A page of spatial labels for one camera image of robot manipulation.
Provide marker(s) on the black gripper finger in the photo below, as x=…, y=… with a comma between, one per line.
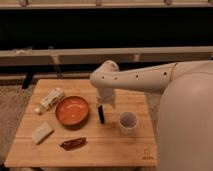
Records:
x=101, y=114

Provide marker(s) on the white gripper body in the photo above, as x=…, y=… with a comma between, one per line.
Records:
x=106, y=96

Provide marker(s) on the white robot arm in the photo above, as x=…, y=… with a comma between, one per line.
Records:
x=185, y=115

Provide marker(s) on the white eraser block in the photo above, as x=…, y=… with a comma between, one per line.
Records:
x=41, y=132

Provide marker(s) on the orange bowl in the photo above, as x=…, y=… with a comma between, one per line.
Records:
x=72, y=110

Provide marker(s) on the white paper cup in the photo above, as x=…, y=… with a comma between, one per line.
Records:
x=128, y=122

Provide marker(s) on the wooden table board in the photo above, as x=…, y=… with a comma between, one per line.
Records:
x=106, y=145

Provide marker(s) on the white tube bottle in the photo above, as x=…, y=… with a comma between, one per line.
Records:
x=50, y=100

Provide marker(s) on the brown snack wrapper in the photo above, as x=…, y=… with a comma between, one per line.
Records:
x=73, y=143

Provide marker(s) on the grey metal rail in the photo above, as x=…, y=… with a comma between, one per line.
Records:
x=31, y=57

